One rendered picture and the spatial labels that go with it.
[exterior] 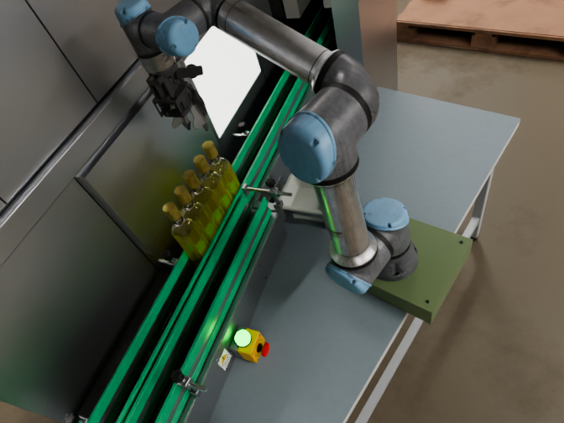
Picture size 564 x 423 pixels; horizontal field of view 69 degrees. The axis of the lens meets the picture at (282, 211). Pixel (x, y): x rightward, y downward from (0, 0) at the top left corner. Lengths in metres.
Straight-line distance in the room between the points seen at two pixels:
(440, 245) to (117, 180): 0.91
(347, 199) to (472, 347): 1.34
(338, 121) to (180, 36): 0.37
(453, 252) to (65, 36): 1.12
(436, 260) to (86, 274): 0.94
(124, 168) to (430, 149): 1.07
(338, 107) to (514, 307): 1.60
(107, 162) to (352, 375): 0.84
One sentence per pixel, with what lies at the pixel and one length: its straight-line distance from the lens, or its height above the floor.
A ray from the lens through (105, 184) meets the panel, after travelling 1.12.
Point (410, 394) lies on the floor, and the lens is 1.96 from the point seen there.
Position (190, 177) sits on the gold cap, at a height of 1.16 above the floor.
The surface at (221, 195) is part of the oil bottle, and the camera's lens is 1.26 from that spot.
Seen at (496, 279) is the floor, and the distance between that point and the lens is 2.21.
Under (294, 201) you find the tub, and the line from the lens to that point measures 1.51.
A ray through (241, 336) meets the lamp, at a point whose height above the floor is 0.85.
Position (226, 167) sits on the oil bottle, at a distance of 1.27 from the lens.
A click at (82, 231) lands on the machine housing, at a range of 1.13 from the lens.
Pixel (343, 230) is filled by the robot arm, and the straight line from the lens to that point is 0.90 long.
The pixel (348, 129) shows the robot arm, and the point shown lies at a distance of 0.73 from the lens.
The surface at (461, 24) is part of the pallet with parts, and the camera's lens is 3.51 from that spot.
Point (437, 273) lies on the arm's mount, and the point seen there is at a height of 0.82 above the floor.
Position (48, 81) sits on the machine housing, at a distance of 1.05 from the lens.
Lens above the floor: 1.90
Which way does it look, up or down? 49 degrees down
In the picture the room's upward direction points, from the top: 21 degrees counter-clockwise
